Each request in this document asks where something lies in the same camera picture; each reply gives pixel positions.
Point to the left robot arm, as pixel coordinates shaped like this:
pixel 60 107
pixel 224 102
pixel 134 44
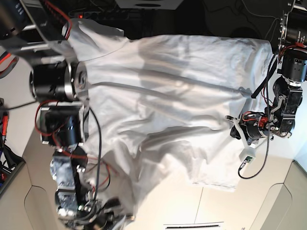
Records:
pixel 281 89

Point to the orange grey pliers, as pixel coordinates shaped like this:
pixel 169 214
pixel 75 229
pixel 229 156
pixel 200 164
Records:
pixel 7 63

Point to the white speaker box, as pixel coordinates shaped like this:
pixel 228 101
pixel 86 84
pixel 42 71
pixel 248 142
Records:
pixel 149 4

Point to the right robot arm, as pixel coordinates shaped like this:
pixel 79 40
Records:
pixel 38 31

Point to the power strip with red light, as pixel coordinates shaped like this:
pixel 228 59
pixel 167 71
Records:
pixel 100 16

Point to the white t-shirt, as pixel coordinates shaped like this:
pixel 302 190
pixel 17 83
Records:
pixel 160 104

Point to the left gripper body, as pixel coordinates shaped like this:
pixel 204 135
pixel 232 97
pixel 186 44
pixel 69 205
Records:
pixel 255 125

